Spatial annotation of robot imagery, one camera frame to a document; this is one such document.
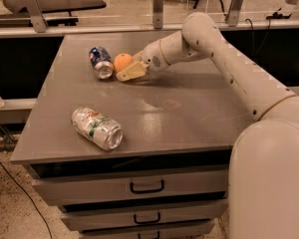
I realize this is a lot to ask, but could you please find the silver green soda can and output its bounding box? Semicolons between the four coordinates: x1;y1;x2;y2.
71;107;123;150

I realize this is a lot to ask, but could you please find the black hanging cable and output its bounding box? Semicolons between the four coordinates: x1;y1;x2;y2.
244;18;272;57

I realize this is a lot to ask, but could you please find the metal bracket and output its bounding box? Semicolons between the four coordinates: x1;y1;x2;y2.
152;0;163;29
23;0;48;33
225;0;243;27

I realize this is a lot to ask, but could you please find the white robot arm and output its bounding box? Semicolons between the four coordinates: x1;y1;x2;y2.
115;13;299;239

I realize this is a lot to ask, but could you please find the right metal bracket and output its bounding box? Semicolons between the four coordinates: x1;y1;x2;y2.
225;0;243;27

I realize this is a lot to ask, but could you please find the blue pepsi can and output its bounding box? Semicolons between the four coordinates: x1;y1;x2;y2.
89;47;114;80

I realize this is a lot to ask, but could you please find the bottom drawer black handle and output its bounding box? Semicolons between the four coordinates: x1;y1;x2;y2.
138;231;160;239

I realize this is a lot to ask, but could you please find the left metal bracket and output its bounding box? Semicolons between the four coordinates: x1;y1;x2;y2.
23;0;48;33

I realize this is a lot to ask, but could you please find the drawer black handle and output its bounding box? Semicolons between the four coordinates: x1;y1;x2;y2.
134;212;160;225
130;180;164;194
138;231;160;239

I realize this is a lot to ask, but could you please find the middle drawer black handle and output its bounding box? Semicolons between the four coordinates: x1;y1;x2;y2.
134;212;160;225

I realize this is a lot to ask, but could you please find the black floor cable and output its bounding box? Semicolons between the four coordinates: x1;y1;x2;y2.
0;142;54;239

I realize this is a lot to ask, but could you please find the middle metal bracket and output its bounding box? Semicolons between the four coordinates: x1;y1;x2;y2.
152;0;163;29

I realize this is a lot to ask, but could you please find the grey drawer cabinet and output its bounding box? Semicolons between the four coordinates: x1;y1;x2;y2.
12;32;251;239

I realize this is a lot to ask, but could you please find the orange fruit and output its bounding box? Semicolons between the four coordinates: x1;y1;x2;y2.
114;54;134;73

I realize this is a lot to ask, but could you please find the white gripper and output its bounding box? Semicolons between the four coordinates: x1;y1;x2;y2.
117;40;169;82

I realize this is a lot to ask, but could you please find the top drawer black handle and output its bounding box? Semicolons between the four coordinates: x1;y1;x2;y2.
130;180;164;194

